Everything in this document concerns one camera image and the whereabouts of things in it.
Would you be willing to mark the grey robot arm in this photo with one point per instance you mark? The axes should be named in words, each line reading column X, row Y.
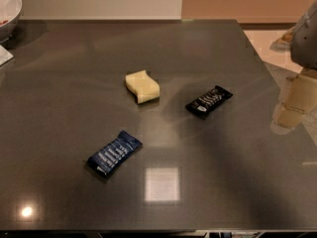
column 303, row 43

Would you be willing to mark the blue rxbar blueberry wrapper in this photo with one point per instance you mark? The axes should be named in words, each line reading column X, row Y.
column 113, row 155

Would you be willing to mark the white bowl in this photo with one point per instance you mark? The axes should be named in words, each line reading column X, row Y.
column 10, row 11

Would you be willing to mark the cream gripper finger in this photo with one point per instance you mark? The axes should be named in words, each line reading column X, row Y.
column 297, row 98

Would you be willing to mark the black rxbar wrapper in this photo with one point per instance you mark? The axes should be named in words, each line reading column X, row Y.
column 209, row 101

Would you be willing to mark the white paper sheet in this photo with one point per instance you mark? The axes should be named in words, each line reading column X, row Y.
column 5, row 56

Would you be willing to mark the yellow wavy sponge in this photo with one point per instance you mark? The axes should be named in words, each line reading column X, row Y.
column 142, row 86

